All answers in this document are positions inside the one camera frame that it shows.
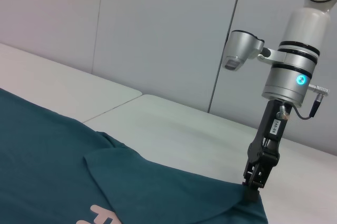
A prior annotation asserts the right arm connector cable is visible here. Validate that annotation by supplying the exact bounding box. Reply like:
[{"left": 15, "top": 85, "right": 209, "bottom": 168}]
[{"left": 289, "top": 83, "right": 331, "bottom": 121}]

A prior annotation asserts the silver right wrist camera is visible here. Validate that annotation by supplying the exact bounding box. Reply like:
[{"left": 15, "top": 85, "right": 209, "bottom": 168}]
[{"left": 222, "top": 30, "right": 286, "bottom": 72}]

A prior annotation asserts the teal t-shirt with FREE print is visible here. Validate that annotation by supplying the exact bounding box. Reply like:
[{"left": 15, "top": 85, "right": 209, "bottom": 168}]
[{"left": 0, "top": 88, "right": 269, "bottom": 224}]

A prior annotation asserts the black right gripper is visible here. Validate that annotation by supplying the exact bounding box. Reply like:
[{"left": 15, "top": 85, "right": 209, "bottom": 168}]
[{"left": 242, "top": 99, "right": 293, "bottom": 202}]

